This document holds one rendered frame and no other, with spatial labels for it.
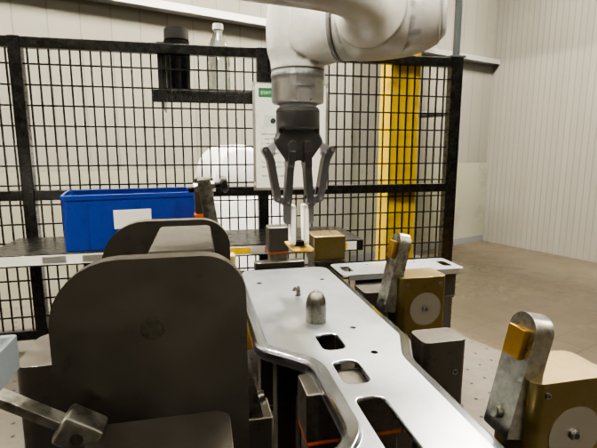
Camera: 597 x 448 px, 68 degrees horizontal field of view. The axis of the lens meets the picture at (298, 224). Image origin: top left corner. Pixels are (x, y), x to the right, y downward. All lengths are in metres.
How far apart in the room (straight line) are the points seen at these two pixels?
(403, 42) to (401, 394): 0.46
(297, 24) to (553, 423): 0.61
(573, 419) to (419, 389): 0.15
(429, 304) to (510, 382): 0.34
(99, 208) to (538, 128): 5.75
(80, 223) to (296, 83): 0.63
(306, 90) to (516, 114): 5.86
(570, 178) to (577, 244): 0.79
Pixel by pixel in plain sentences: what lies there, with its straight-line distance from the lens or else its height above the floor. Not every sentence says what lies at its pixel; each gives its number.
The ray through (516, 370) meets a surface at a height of 1.05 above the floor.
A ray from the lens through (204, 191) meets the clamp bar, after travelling 0.74.
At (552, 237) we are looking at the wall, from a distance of 6.30.
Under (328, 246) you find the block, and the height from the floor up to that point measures 1.04.
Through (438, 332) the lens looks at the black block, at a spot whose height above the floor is 0.99.
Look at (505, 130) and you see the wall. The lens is 6.59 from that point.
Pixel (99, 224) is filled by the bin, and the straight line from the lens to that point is 1.14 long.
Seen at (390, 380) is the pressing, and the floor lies 1.00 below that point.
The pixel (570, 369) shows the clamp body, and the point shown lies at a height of 1.05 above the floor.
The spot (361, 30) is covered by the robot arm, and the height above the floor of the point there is 1.42.
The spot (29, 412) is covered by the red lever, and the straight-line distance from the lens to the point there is 0.34.
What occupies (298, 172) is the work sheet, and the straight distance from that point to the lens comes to 1.34.
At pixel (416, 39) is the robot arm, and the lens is 0.69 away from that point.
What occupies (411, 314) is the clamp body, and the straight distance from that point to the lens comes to 0.81.
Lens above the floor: 1.26
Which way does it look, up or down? 9 degrees down
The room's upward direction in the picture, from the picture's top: straight up
